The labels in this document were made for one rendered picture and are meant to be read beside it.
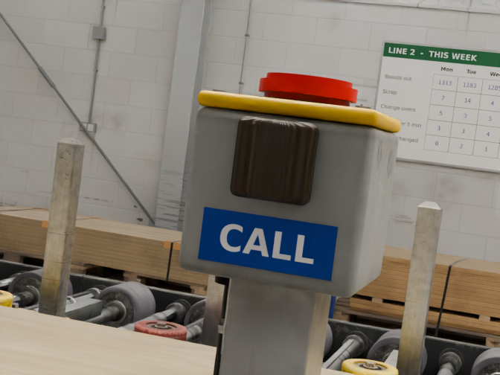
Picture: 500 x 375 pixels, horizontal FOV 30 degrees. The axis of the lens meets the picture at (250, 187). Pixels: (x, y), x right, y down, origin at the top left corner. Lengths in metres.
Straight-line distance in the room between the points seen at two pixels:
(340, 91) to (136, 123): 7.82
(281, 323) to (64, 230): 1.28
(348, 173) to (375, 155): 0.01
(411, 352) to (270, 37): 6.50
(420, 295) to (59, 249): 0.61
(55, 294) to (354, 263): 1.33
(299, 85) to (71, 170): 1.27
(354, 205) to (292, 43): 7.47
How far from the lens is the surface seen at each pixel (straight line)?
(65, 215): 1.63
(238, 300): 0.37
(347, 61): 7.69
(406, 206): 7.57
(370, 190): 0.35
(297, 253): 0.35
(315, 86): 0.36
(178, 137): 7.82
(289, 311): 0.37
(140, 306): 2.02
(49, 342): 1.29
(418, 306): 1.47
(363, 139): 0.34
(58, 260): 1.64
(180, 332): 1.41
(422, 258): 1.46
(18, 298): 2.04
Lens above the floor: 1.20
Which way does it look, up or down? 3 degrees down
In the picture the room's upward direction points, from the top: 7 degrees clockwise
